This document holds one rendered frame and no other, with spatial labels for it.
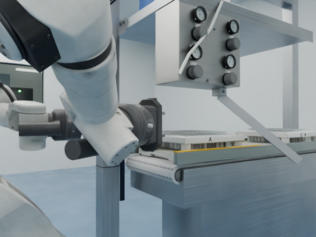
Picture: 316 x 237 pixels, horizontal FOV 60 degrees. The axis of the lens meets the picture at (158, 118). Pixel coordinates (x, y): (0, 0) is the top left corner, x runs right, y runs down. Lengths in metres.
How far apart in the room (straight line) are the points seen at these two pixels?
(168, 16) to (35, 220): 0.56
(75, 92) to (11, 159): 5.31
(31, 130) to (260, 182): 0.69
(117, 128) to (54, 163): 5.34
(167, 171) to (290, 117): 1.07
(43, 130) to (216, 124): 4.51
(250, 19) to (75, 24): 0.69
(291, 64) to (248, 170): 0.92
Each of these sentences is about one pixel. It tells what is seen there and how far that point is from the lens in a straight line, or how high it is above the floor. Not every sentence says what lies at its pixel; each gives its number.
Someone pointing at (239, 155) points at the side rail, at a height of 0.85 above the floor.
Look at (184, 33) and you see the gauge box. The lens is 0.69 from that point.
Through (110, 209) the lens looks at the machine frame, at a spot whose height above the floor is 0.66.
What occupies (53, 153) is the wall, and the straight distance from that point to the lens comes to 5.74.
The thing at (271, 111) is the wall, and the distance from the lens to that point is 4.40.
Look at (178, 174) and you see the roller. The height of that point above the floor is 0.81.
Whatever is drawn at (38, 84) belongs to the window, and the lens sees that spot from 5.79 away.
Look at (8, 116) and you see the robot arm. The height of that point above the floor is 0.96.
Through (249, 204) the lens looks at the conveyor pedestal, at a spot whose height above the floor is 0.68.
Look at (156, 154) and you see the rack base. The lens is 0.84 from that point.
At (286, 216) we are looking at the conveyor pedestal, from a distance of 1.19.
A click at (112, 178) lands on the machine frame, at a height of 0.76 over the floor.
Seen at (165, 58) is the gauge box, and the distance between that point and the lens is 0.71.
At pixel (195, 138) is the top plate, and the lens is 0.75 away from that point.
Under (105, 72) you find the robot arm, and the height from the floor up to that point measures 1.00.
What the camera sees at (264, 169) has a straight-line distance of 0.96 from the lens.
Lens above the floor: 0.95
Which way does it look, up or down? level
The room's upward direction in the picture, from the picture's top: straight up
